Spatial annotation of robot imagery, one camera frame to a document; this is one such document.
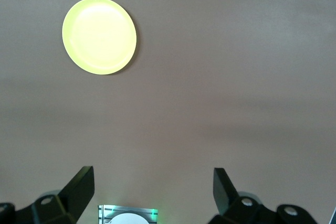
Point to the yellow round plate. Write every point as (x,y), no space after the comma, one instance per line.
(99,36)

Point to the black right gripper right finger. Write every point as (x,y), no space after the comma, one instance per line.
(231,208)

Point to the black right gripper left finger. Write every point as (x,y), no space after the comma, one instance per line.
(65,205)

